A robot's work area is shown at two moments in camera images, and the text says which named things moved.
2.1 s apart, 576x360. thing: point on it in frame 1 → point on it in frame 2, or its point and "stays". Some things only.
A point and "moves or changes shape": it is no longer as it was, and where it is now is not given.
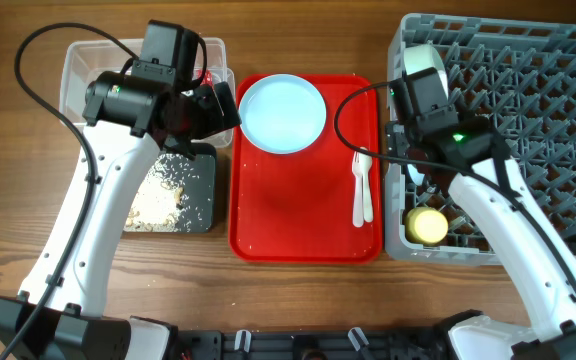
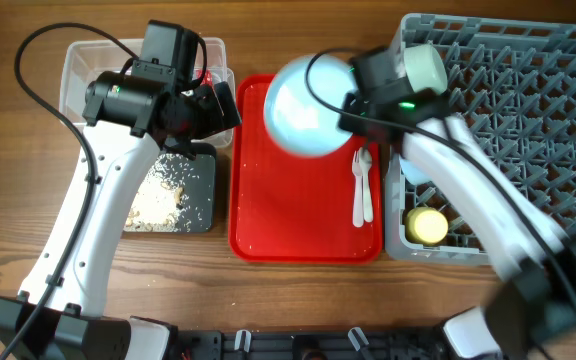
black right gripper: (396, 140) → (347, 123)
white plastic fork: (357, 167) stays
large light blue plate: (282, 114) moves or changes shape
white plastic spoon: (366, 168) stays
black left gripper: (213, 119) stays
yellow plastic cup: (425, 226) stays
